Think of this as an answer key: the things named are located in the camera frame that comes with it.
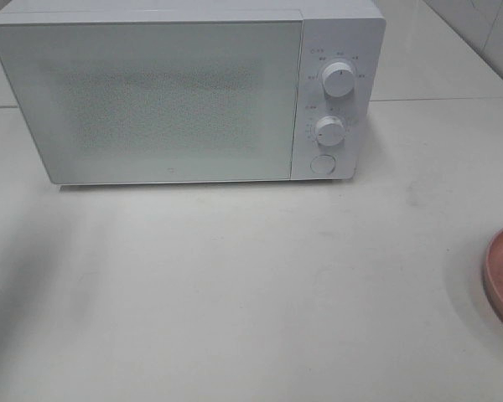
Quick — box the white microwave door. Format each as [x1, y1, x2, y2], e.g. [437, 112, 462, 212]
[0, 22, 301, 184]

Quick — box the white microwave knob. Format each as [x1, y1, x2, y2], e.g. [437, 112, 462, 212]
[321, 61, 355, 98]
[315, 116, 346, 147]

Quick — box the white microwave oven body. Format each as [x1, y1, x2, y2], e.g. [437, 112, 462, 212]
[0, 1, 386, 183]

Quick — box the round white door-release button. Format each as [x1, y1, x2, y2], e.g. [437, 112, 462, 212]
[310, 154, 336, 176]

